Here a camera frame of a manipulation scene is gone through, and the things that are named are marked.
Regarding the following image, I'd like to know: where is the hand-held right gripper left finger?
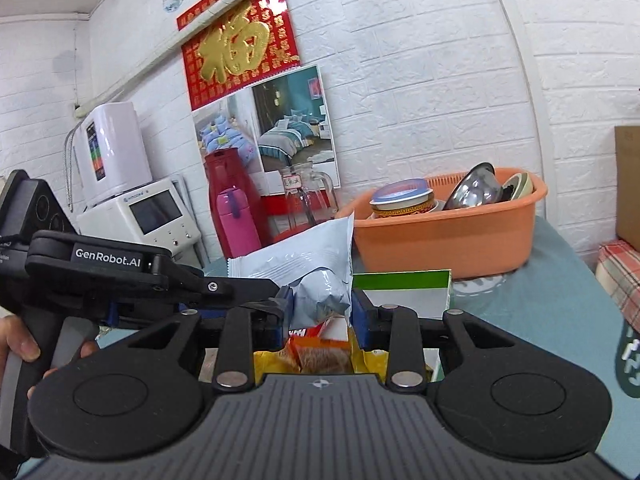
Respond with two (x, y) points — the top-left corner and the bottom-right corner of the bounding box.
(115, 287), (296, 393)

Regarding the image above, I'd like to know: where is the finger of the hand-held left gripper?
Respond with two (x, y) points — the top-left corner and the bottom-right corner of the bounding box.
(152, 255), (283, 307)
(102, 292), (201, 330)

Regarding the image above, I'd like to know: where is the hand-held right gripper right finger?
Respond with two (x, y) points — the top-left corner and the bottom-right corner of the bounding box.
(351, 287), (518, 395)

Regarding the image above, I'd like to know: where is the yellow snack packet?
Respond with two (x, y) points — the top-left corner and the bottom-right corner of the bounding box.
(252, 330), (391, 377)

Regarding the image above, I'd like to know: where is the green cardboard box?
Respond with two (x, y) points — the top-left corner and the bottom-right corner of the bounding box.
(350, 270), (453, 386)

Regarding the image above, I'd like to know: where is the white snack packet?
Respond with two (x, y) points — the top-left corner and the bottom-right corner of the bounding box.
(227, 212), (356, 332)

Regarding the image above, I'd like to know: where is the person's left hand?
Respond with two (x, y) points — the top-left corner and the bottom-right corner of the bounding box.
(0, 316), (101, 401)

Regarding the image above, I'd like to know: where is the pink thermos bottle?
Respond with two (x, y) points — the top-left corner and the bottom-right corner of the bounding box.
(216, 187), (262, 258)

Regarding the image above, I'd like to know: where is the red plastic bowl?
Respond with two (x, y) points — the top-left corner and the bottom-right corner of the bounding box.
(272, 224), (326, 246)

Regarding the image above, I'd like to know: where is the white appliance with screen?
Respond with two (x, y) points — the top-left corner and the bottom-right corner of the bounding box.
(76, 177), (203, 268)

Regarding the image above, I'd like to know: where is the red thermos jug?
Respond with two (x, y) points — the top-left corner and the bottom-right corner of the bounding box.
(204, 150), (273, 248)

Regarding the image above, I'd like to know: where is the orange plastic basin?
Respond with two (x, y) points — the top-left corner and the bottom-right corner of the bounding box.
(336, 167), (548, 281)

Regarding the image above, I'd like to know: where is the white water purifier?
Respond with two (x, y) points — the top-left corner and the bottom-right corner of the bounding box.
(72, 101), (153, 208)

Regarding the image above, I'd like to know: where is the glass pitcher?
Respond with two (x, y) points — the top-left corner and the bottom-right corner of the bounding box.
(279, 162), (335, 231)

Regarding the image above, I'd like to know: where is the blue-lidded container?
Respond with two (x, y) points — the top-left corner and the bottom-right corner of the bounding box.
(370, 178), (435, 220)

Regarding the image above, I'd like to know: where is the teal printed tablecloth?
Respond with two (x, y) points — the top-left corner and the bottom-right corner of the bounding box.
(200, 215), (640, 411)

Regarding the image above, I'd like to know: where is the metal bowl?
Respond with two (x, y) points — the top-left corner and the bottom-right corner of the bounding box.
(442, 162), (503, 211)

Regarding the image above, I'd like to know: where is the ceramic bowl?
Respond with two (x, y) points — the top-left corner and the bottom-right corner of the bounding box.
(500, 172), (535, 203)

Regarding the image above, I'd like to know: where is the plaid blanket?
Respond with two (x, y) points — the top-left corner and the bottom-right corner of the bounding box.
(595, 240), (640, 333)

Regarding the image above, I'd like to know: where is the large cardboard box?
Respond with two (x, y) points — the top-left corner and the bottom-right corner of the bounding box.
(614, 125), (640, 253)

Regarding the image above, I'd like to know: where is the metal hose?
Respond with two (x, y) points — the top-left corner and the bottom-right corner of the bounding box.
(62, 127), (81, 213)

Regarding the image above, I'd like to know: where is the white wall conduit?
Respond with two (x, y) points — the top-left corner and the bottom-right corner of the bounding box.
(74, 0), (273, 111)

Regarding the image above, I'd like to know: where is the wall calendar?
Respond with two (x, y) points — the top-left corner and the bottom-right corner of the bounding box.
(176, 0), (342, 216)

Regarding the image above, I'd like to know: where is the white wall pipe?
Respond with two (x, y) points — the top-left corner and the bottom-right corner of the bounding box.
(481, 0), (552, 221)

